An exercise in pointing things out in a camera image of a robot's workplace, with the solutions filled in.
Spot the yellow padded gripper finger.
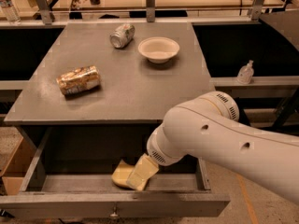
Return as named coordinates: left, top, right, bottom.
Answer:
left=126, top=154, right=159, bottom=191

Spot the yellow sponge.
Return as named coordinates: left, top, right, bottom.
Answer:
left=111, top=160, right=135, bottom=189

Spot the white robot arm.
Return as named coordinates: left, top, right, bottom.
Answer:
left=127, top=91, right=299, bottom=204

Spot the drawer knob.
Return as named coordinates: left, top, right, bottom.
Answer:
left=110, top=205, right=119, bottom=218

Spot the open grey top drawer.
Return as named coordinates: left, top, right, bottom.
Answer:
left=1, top=125, right=230, bottom=218

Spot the grey cabinet with drawer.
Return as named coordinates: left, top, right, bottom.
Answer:
left=4, top=21, right=226, bottom=175

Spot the crushed gold soda can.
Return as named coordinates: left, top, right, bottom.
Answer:
left=56, top=65, right=101, bottom=95

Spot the white bowl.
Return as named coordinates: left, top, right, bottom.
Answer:
left=138, top=36, right=179, bottom=63

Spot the cardboard box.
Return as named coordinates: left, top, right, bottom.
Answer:
left=0, top=138, right=36, bottom=195

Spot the silver green soda can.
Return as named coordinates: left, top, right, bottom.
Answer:
left=110, top=23, right=135, bottom=49

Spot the hand sanitizer bottle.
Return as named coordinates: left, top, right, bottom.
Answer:
left=236, top=60, right=254, bottom=84

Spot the plastic water bottle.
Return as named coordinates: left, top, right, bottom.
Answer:
left=0, top=0, right=21, bottom=23

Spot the metal railing frame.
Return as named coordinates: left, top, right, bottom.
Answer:
left=30, top=0, right=272, bottom=26

